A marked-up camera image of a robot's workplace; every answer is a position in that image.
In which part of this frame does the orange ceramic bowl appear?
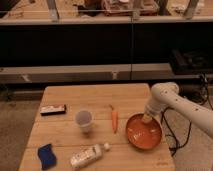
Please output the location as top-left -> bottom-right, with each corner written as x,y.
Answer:
125,113 -> 162,150

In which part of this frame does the black device on shelf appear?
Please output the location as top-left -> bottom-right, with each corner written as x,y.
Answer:
169,49 -> 213,75

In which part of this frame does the blue sponge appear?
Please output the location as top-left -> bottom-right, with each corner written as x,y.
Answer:
37,144 -> 57,170

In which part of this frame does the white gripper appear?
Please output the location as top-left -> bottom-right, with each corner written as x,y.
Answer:
141,97 -> 167,124

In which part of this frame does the orange carrot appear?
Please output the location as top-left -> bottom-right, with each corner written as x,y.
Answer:
109,104 -> 118,133

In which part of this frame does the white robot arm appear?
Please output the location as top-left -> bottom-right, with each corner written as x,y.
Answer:
144,82 -> 213,138

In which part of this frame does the black cable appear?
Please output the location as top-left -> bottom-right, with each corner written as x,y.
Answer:
160,74 -> 213,157

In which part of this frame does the clear plastic cup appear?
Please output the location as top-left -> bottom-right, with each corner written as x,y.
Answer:
75,110 -> 92,133

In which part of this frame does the white plastic bottle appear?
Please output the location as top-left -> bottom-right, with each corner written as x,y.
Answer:
70,143 -> 110,170

